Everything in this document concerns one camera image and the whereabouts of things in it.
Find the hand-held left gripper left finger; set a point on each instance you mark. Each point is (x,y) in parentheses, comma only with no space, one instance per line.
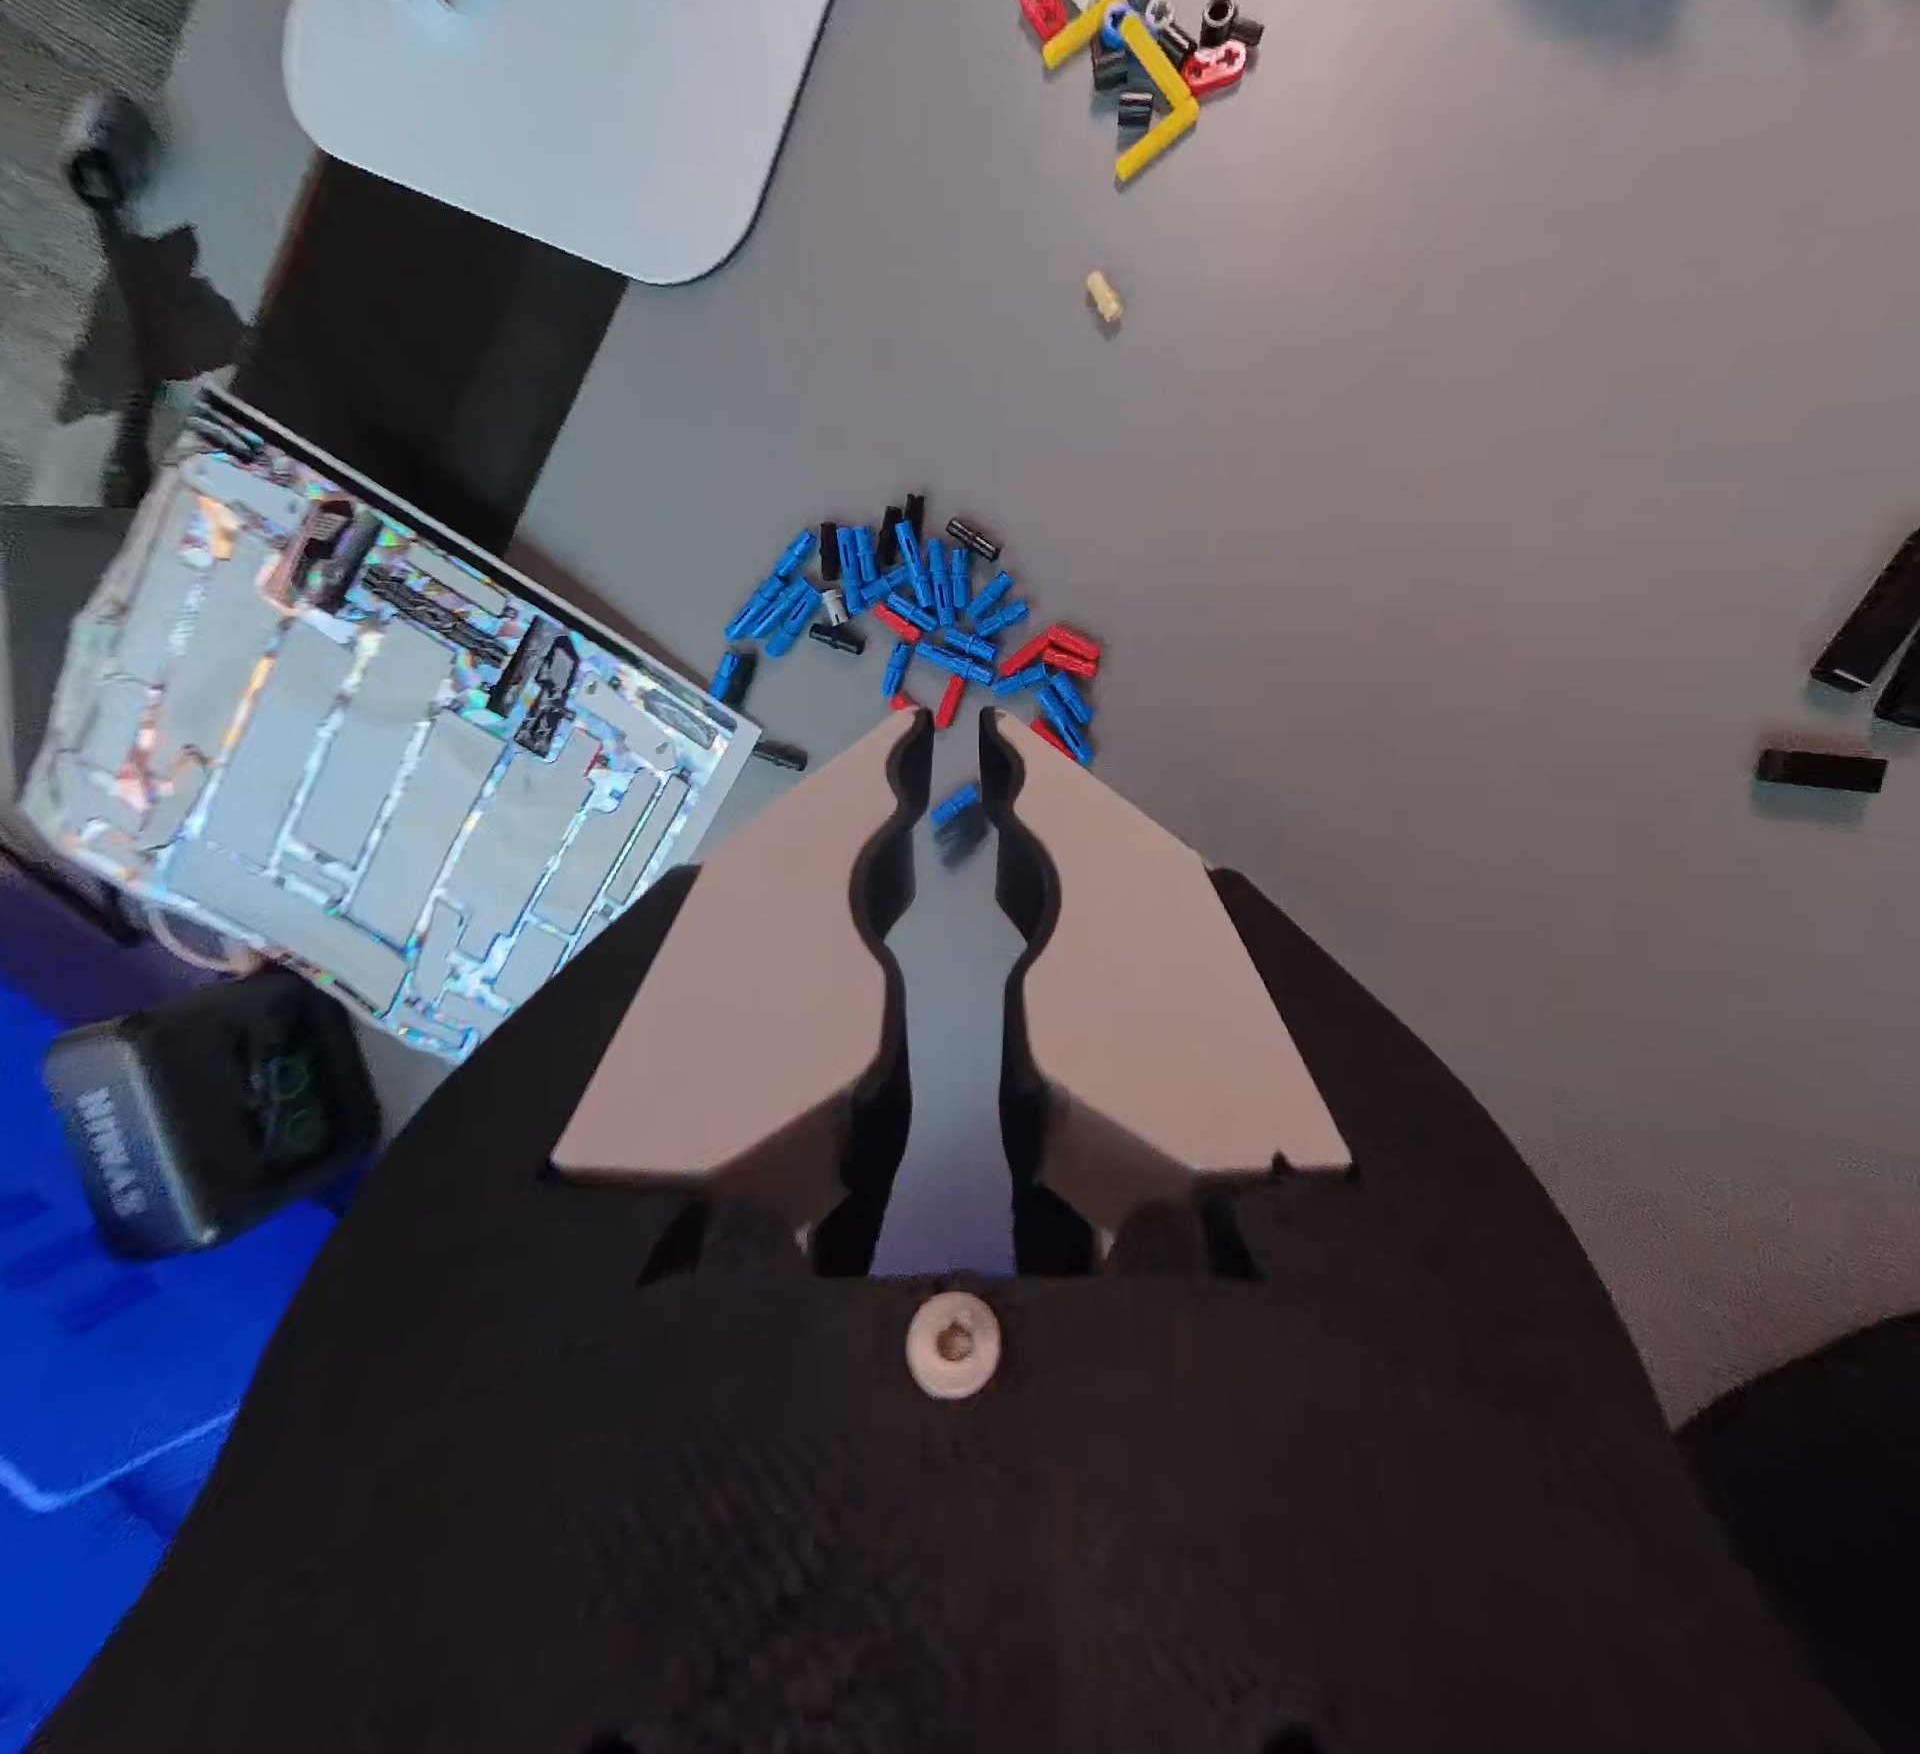
(734,1018)

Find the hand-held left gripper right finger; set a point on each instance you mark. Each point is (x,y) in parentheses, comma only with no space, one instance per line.
(1184,1018)

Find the blue connector pin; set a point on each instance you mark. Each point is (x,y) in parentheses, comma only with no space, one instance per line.
(957,808)

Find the pile of blue pins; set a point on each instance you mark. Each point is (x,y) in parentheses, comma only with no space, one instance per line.
(930,614)

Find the short black perforated beam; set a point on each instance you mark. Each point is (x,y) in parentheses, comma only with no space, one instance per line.
(1823,768)

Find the sticker sheet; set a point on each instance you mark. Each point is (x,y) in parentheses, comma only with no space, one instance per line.
(375,765)

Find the small black box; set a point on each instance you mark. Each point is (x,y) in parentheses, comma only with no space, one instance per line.
(211,1109)

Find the tan connector pin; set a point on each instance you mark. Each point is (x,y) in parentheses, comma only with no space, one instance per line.
(1105,296)

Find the blue plastic crate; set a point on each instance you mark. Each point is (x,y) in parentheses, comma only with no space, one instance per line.
(90,1409)

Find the silver monitor stand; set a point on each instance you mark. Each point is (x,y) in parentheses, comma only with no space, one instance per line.
(599,58)

